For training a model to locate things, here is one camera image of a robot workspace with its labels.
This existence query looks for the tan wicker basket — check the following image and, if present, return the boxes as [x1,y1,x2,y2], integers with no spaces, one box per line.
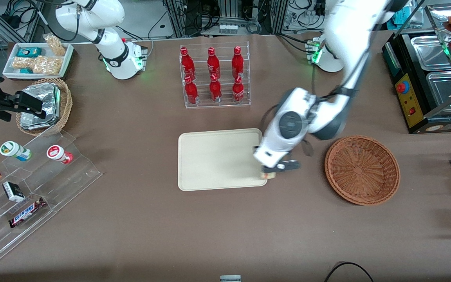
[16,78,73,137]

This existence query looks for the cream rectangular plastic tray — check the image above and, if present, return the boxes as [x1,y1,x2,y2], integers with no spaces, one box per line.
[178,128,268,192]

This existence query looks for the round brown wicker basket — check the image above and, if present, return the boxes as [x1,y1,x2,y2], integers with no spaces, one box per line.
[325,136,400,206]

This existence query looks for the silver foil packs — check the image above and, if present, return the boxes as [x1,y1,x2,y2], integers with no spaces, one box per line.
[20,83,61,130]

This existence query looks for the white snack bin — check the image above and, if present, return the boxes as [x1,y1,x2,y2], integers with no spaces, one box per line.
[2,42,74,80]

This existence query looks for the clear bag of puffed snacks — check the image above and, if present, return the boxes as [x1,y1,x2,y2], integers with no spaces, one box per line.
[12,57,36,71]
[32,55,63,75]
[43,33,67,57]

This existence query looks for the green lid yogurt cup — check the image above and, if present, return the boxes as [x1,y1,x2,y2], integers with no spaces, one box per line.
[0,141,32,162]

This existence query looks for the red lid yogurt cup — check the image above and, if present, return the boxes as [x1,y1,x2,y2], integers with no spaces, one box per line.
[47,145,74,165]

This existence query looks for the teal snack box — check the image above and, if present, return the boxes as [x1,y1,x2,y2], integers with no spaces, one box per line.
[17,47,42,58]

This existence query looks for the clear acrylic stepped stand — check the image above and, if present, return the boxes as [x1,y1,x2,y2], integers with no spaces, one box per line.
[0,130,103,266]

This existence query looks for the red cola bottle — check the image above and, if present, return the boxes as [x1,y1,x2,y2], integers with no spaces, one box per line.
[232,76,245,103]
[184,76,199,105]
[209,74,222,103]
[232,46,245,79]
[207,47,220,80]
[180,47,196,81]

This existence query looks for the small black white box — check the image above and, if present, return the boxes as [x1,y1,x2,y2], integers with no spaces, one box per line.
[2,181,25,203]

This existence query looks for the Snickers bar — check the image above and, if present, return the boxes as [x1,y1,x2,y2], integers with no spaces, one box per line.
[9,197,47,229]

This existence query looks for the clear acrylic bottle rack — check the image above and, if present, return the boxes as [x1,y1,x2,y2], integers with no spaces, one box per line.
[179,41,251,109]

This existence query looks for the black food warmer display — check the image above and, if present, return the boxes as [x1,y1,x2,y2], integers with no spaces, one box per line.
[382,4,451,134]

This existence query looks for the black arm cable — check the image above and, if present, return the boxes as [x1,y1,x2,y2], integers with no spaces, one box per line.
[34,0,80,42]

